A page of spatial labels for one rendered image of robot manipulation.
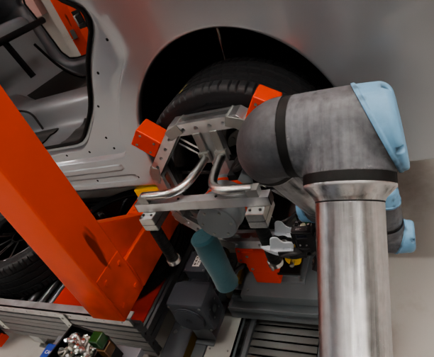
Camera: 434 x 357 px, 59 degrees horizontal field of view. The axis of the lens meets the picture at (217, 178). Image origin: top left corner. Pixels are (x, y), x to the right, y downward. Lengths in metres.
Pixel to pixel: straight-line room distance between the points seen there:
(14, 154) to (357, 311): 0.99
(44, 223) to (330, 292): 0.95
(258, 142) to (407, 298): 1.49
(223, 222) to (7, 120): 0.67
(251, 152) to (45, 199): 0.85
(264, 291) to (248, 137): 1.28
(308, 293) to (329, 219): 1.22
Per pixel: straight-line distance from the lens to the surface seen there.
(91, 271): 1.40
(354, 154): 0.48
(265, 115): 0.52
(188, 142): 1.32
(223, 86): 1.15
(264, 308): 1.81
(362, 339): 0.50
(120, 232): 1.52
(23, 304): 2.25
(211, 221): 1.15
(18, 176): 1.22
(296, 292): 1.71
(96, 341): 1.36
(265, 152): 0.52
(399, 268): 2.02
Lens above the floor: 1.56
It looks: 32 degrees down
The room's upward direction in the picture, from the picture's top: 24 degrees counter-clockwise
